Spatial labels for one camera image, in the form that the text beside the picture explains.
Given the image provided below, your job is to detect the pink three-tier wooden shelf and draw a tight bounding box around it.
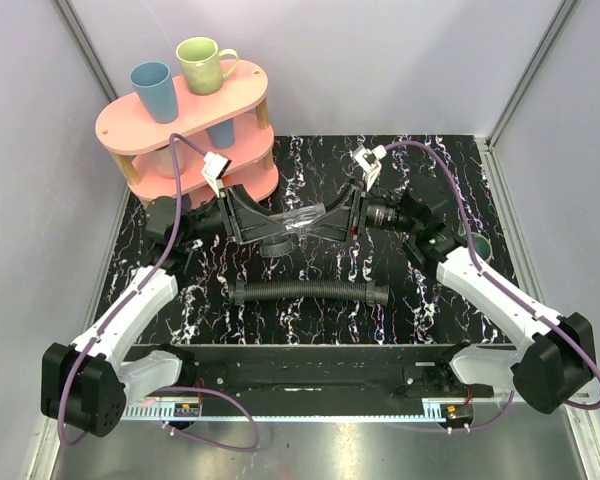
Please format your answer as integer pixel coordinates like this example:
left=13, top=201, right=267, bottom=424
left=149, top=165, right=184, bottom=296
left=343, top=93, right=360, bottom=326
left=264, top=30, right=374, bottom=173
left=95, top=60, right=278, bottom=204

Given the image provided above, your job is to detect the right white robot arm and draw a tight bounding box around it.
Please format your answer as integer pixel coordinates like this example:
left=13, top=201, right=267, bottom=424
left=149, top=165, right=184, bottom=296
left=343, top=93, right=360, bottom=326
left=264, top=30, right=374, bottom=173
left=309, top=183, right=600, bottom=414

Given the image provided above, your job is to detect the black corrugated hose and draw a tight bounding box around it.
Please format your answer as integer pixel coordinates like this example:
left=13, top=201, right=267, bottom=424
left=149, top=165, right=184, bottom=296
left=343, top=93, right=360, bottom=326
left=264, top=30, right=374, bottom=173
left=228, top=279, right=392, bottom=306

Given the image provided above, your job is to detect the blue cup middle shelf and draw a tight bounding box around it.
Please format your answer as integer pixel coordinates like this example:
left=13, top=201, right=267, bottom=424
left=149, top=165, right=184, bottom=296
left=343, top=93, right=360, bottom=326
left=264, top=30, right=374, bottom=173
left=206, top=119, right=235, bottom=149

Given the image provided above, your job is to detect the teal ceramic cup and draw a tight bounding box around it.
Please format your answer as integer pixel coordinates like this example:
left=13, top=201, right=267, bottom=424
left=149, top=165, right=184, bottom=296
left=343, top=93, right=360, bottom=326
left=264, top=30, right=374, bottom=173
left=471, top=232, right=493, bottom=264

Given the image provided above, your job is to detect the purple cable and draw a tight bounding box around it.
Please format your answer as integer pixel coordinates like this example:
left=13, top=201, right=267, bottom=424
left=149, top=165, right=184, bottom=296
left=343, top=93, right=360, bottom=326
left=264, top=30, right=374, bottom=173
left=59, top=133, right=209, bottom=447
left=383, top=140, right=600, bottom=410

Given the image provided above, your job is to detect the blue plastic tumbler on top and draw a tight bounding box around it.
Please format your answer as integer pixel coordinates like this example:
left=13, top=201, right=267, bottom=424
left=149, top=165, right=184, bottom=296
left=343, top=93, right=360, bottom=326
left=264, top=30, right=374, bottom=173
left=129, top=61, right=179, bottom=124

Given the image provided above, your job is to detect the clear plastic canister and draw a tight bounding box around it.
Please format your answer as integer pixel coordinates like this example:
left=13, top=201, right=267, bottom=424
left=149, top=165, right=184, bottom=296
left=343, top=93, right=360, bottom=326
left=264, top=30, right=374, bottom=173
left=259, top=203, right=326, bottom=258

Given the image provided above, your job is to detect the white faceted cup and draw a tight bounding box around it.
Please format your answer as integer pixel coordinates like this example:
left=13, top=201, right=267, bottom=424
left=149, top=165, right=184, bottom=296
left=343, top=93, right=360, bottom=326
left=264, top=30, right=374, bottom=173
left=151, top=144, right=185, bottom=179

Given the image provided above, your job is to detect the green ceramic mug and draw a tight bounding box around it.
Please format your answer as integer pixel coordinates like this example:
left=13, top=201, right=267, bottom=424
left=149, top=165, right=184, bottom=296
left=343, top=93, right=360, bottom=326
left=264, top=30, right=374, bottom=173
left=176, top=37, right=240, bottom=96

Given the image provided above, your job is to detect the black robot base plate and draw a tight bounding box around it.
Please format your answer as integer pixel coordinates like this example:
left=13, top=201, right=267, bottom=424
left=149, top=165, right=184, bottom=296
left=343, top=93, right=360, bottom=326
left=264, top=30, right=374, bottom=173
left=139, top=344, right=496, bottom=416

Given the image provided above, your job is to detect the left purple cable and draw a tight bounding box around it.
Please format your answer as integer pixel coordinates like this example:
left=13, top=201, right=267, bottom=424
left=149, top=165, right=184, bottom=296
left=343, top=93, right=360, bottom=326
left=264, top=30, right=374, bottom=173
left=59, top=133, right=209, bottom=447

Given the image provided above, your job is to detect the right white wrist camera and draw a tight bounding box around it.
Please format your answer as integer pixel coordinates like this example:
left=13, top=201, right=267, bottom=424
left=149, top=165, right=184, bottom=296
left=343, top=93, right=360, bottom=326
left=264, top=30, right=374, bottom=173
left=350, top=145, right=387, bottom=192

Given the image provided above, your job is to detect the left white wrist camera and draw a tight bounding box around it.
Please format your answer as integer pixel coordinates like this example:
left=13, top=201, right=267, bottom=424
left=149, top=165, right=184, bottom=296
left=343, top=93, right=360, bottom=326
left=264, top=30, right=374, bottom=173
left=201, top=152, right=231, bottom=196

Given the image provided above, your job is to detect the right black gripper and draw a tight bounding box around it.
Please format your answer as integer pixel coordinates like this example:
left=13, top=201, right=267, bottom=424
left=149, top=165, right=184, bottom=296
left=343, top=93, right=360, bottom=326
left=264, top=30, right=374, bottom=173
left=304, top=177, right=419, bottom=245

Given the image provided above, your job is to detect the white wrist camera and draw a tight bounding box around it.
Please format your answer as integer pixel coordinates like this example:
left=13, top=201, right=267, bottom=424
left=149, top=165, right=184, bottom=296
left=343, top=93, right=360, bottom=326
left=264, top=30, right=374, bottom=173
left=350, top=145, right=387, bottom=192
left=201, top=152, right=231, bottom=196

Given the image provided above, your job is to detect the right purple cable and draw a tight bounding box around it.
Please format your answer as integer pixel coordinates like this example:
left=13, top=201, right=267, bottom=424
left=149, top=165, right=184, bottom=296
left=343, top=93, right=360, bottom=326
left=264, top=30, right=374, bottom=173
left=383, top=140, right=600, bottom=410

